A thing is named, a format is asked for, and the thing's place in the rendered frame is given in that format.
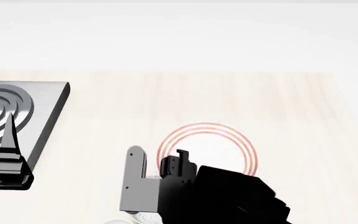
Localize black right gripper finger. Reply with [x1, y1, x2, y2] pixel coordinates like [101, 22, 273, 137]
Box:
[159, 149, 198, 182]

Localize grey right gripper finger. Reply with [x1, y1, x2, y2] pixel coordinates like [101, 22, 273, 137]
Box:
[119, 145, 163, 214]

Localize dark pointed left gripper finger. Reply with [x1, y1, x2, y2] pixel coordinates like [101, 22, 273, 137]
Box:
[0, 111, 31, 175]

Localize white plate with red rings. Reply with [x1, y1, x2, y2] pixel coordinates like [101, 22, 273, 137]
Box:
[155, 121, 258, 177]

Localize pale round ramekin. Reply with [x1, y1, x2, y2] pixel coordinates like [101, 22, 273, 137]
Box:
[103, 218, 132, 224]

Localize silver flat stove with burner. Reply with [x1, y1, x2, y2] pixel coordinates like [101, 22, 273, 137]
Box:
[0, 80, 71, 191]

